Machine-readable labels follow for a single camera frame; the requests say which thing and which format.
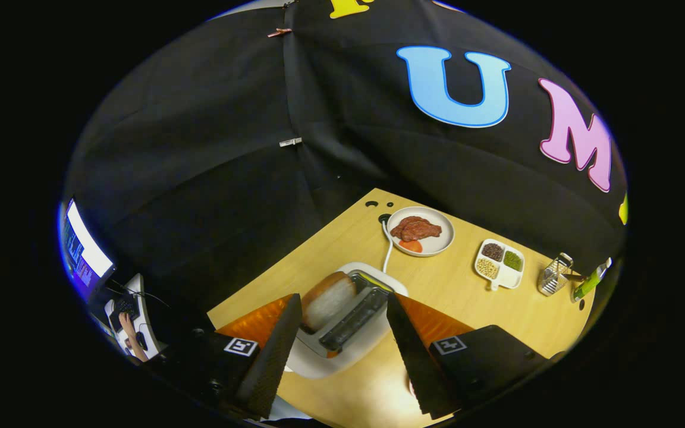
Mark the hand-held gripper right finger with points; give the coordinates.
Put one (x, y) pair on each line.
(414, 356)

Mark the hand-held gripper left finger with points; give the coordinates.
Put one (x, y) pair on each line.
(274, 362)

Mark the white bread slice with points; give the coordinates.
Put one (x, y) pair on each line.
(327, 303)

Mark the white toaster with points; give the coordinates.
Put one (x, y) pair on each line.
(316, 364)

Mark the orange tomato slice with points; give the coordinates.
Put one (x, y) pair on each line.
(411, 245)

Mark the pile of yellow soybeans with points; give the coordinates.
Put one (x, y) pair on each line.
(487, 268)

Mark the round white plate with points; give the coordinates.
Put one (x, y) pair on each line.
(442, 238)

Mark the white divided dish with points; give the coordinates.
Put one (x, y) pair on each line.
(509, 278)

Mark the red meat slice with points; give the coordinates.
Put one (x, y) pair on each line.
(417, 229)

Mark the white desk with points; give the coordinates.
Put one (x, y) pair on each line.
(149, 324)

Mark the pile of dark beans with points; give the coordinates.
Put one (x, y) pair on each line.
(493, 252)

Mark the pile of green beans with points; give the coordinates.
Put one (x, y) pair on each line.
(512, 260)

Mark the black keyboard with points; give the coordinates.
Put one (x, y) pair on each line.
(123, 309)

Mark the green label plastic bottle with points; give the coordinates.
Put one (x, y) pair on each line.
(589, 285)

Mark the computer monitor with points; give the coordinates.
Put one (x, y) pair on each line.
(84, 255)

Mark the white clothes peg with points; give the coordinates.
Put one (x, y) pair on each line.
(290, 142)

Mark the black backdrop cloth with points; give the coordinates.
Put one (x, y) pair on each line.
(200, 148)

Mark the pink clothes peg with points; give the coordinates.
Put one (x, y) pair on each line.
(279, 32)

